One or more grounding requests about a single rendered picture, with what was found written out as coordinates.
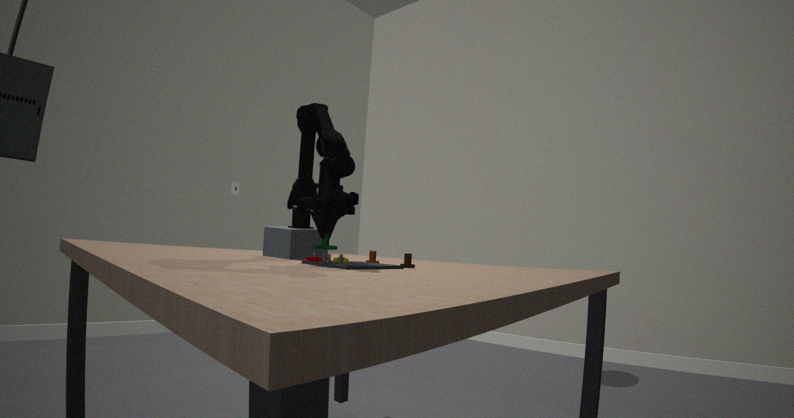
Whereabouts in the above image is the orange gear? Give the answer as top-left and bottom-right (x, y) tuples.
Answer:
(365, 251), (379, 264)

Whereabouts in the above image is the green gear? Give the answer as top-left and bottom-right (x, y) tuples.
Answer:
(312, 234), (337, 250)

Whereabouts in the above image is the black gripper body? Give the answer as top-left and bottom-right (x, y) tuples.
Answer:
(297, 179), (355, 215)

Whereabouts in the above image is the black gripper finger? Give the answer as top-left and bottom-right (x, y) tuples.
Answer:
(326, 213), (344, 238)
(308, 211), (332, 239)

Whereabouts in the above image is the brown gear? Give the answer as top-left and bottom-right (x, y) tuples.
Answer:
(400, 253), (415, 268)

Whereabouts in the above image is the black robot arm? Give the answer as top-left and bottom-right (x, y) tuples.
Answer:
(287, 103), (359, 228)

